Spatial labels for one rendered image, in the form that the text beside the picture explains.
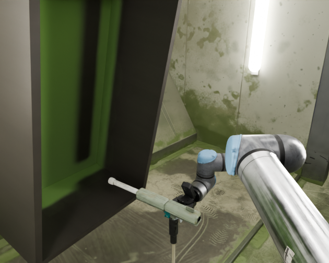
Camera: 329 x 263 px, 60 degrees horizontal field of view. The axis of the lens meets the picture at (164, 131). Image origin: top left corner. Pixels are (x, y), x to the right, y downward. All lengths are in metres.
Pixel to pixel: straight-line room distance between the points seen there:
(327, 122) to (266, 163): 1.89
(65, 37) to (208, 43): 1.91
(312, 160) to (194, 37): 1.59
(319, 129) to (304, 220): 2.05
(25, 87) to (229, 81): 2.27
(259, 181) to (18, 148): 0.65
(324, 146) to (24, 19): 2.38
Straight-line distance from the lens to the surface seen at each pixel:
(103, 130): 1.52
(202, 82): 2.99
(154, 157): 2.64
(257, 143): 0.82
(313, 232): 0.60
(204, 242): 1.84
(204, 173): 1.40
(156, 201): 1.24
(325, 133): 2.64
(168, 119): 2.90
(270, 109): 2.71
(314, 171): 2.76
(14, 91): 0.83
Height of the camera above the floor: 1.25
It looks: 20 degrees down
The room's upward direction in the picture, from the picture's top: 1 degrees clockwise
